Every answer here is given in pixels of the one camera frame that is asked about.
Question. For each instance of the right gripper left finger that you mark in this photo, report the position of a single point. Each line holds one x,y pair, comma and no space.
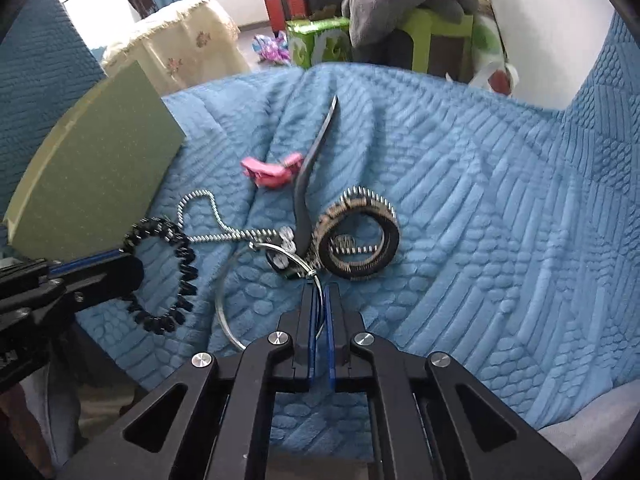
296,371

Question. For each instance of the colourful crumpled bag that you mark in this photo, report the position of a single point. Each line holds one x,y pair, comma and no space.
272,49

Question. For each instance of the green plastic stool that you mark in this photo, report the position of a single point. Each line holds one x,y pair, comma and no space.
426,43

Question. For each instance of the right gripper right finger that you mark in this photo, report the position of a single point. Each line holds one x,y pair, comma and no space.
346,369

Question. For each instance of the green printed carton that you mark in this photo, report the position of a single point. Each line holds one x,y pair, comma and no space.
311,43

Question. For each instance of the green cardboard jewelry box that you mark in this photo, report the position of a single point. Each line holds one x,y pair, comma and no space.
96,172

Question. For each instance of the striped wide bangle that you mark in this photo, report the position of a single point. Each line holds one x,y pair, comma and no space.
357,236

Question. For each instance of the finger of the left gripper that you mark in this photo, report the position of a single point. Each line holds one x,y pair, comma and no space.
101,277

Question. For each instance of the pink hair clip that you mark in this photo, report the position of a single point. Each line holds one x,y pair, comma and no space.
272,174

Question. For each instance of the cream floral tablecloth table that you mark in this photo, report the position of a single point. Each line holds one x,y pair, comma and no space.
180,46

